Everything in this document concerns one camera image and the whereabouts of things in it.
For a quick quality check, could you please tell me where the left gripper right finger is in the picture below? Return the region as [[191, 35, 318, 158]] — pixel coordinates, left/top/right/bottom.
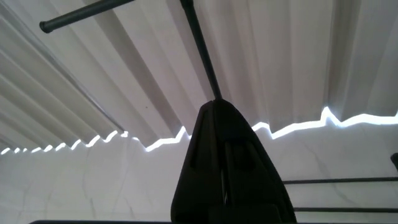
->
[[213, 99, 278, 223]]

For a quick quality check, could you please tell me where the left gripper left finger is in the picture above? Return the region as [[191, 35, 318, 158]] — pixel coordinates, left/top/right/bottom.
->
[[170, 99, 224, 223]]

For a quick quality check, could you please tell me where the black garment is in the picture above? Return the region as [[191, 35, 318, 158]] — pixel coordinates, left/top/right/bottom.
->
[[213, 98, 298, 223]]

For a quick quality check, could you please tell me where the black clothes rack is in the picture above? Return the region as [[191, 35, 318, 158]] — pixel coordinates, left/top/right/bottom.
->
[[39, 0, 398, 214]]

